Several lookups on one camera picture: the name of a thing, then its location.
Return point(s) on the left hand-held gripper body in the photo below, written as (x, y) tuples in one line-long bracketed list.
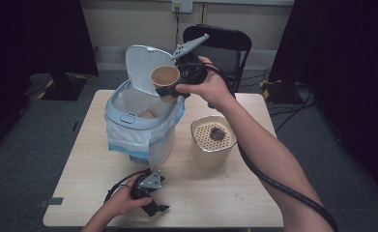
[(149, 182)]

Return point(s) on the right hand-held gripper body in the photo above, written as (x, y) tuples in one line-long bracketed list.
[(189, 69)]

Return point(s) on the light blue lidded trash bin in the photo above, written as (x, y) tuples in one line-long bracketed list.
[(138, 124)]

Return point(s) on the person's left hand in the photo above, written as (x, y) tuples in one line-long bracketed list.
[(122, 201)]

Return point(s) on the person's right hand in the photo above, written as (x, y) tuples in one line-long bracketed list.
[(214, 88)]

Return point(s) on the white trash bag blue edge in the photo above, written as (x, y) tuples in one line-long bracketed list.
[(128, 138)]

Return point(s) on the black folding chair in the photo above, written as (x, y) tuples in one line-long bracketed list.
[(228, 38)]

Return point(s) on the dark tea residue clump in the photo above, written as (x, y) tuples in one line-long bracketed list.
[(217, 133)]

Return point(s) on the beige container with perforated strainer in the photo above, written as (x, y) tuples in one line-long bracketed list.
[(212, 151)]

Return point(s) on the black stand base yellow tape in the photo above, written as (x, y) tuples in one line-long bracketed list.
[(64, 88), (280, 93)]

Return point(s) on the grey floor tape strip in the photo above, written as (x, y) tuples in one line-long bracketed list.
[(52, 201)]

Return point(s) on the black curtain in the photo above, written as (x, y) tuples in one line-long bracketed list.
[(32, 35), (347, 64)]

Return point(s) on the white wall socket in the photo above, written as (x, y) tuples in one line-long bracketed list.
[(182, 6)]

